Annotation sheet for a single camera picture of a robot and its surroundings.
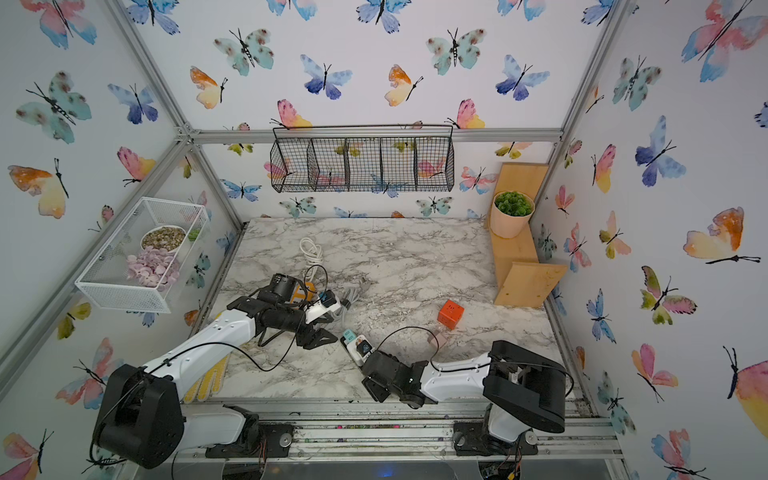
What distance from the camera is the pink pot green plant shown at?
101 cm

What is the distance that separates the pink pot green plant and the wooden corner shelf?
2 centimetres

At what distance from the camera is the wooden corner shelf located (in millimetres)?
895

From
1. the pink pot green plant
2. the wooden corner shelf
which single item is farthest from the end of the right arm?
the pink pot green plant

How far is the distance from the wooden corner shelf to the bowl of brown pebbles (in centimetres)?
86
